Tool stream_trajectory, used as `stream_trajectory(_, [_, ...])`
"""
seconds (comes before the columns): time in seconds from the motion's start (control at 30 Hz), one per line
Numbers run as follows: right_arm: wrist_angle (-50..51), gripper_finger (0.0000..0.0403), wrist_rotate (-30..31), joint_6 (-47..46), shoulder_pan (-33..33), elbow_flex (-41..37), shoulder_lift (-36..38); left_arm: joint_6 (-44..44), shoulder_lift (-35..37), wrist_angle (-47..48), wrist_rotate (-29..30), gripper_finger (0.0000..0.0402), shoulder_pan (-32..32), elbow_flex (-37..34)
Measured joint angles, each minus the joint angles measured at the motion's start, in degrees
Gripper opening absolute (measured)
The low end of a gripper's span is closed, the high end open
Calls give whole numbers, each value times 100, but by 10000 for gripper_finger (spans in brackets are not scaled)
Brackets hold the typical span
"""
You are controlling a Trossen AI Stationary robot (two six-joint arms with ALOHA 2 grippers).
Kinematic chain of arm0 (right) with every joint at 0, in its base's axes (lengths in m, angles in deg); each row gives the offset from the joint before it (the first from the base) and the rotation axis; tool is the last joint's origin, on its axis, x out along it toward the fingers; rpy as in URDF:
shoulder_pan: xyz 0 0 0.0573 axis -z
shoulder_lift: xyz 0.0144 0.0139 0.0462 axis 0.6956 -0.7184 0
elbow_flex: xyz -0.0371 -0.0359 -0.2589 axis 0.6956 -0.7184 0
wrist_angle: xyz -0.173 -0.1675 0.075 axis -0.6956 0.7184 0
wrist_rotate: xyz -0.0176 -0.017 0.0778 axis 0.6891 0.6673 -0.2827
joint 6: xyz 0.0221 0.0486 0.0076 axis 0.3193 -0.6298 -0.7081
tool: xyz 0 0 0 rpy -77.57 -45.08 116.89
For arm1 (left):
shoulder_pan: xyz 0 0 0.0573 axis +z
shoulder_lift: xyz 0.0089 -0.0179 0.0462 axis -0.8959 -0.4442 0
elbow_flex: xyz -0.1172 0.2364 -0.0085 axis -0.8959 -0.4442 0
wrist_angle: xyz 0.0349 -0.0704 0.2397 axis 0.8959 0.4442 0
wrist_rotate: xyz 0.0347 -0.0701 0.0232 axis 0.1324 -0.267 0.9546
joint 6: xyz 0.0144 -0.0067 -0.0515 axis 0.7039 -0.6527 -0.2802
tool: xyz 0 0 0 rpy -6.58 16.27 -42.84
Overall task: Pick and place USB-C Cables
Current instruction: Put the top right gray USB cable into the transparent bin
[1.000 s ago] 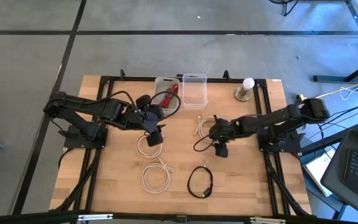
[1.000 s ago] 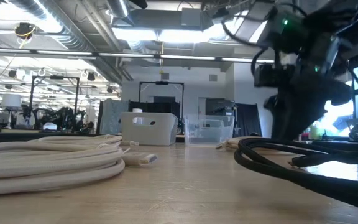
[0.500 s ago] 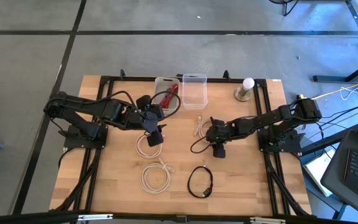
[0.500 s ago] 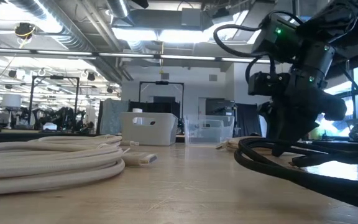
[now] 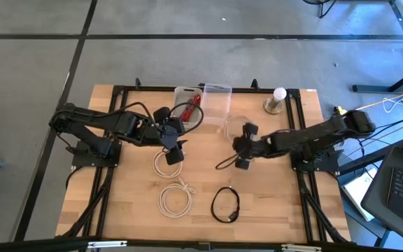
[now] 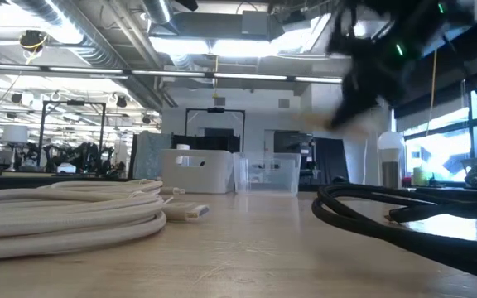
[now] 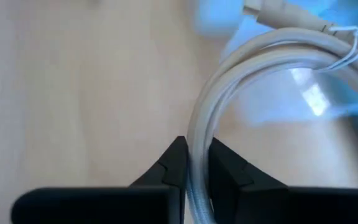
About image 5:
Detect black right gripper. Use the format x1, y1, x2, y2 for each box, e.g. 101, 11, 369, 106
232, 122, 269, 171

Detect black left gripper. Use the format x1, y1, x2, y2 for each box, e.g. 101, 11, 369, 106
141, 106, 188, 166

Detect red USB cable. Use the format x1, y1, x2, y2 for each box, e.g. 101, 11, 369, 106
179, 94, 202, 123

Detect black USB cable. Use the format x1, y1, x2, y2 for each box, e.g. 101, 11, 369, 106
210, 186, 241, 224

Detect clear plastic bin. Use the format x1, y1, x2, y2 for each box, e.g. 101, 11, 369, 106
172, 86, 204, 125
201, 83, 233, 126

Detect white ball on stand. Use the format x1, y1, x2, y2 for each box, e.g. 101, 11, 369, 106
263, 86, 288, 116

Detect black bar with silver brackets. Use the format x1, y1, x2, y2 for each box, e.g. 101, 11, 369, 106
0, 236, 403, 252

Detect white box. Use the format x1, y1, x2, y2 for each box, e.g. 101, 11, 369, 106
341, 167, 379, 222

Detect laptop computer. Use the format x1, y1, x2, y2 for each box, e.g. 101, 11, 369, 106
360, 145, 403, 250

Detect black aluminium table frame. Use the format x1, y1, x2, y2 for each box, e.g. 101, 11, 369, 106
56, 77, 352, 246

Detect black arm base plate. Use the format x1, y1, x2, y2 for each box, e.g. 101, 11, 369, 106
71, 139, 122, 168
289, 143, 341, 176

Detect yellow power plug with cable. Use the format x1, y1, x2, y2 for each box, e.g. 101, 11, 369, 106
333, 85, 403, 116

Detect white thin floor cable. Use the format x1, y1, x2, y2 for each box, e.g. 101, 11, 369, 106
382, 94, 403, 113

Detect black desk leg frame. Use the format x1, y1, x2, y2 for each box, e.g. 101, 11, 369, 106
302, 0, 403, 94

